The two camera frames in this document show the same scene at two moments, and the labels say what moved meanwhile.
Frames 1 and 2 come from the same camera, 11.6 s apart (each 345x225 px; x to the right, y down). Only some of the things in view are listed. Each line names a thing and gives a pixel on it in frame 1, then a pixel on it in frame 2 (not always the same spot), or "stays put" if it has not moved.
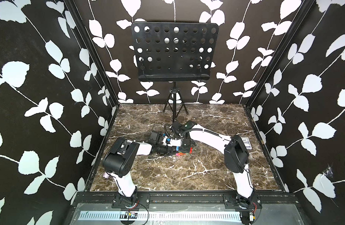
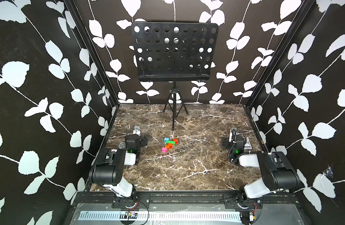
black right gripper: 185,150 to 225,139
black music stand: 174,51 stays put
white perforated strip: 162,215 stays put
